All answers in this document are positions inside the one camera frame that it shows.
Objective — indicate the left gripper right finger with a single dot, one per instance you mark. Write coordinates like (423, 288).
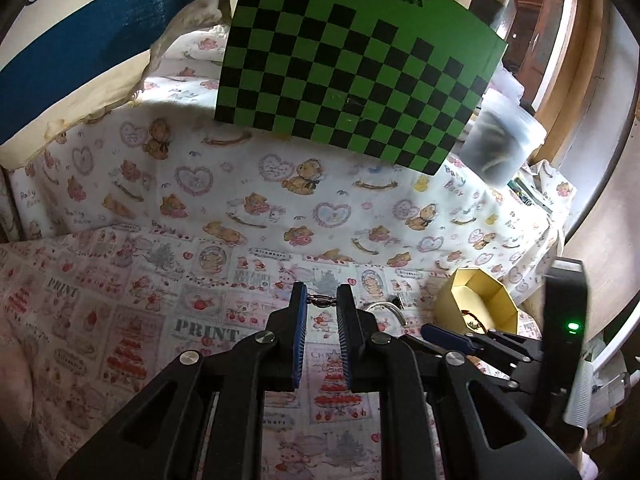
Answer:
(355, 328)

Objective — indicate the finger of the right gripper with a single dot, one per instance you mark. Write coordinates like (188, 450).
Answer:
(425, 352)
(447, 340)

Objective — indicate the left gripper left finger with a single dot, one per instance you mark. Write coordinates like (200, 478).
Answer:
(285, 358)

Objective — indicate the yellow octagonal jewelry box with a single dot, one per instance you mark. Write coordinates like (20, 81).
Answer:
(471, 301)

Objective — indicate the strawberry print bed sheet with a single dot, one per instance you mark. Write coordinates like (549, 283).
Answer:
(88, 319)

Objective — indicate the clear plastic lidded tub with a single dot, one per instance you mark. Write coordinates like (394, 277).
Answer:
(500, 140)

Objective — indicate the teddy bear print cloth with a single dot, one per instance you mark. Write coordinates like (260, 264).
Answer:
(163, 164)

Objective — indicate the green black checkered box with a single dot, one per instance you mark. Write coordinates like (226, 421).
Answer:
(396, 80)

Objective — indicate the striped Paris tote bag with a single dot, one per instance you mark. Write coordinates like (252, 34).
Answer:
(65, 61)

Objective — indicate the wooden window frame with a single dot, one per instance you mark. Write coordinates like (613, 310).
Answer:
(556, 50)

